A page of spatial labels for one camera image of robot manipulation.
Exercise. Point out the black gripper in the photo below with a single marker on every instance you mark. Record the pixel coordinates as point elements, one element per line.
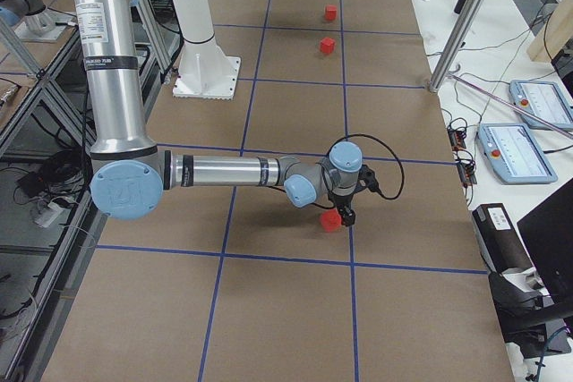
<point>341,199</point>

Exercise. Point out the near teach pendant tablet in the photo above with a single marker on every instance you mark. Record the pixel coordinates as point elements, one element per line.
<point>514,154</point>

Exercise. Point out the metal rod with hook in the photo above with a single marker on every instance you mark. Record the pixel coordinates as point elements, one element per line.
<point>512,106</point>

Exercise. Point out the black box with label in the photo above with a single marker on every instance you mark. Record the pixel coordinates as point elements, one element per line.
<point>500,246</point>

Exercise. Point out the teach pendant tablet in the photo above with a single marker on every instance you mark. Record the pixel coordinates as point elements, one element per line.
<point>543,99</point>
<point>514,154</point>

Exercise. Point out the aluminium frame post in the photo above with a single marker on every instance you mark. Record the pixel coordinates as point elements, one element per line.
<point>453,45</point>

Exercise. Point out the far teach pendant tablet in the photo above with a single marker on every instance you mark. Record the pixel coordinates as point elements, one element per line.
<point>543,99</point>

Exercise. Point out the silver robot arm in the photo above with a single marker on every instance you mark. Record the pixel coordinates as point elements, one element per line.
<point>33,21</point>
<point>130,173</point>

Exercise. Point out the white pedestal column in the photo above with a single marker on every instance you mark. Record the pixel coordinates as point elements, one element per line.
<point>204,71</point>

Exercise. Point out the red block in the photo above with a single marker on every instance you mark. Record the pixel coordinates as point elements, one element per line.
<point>330,12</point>
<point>327,45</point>
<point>330,220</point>

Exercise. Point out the black monitor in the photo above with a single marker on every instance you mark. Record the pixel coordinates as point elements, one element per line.
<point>547,234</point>

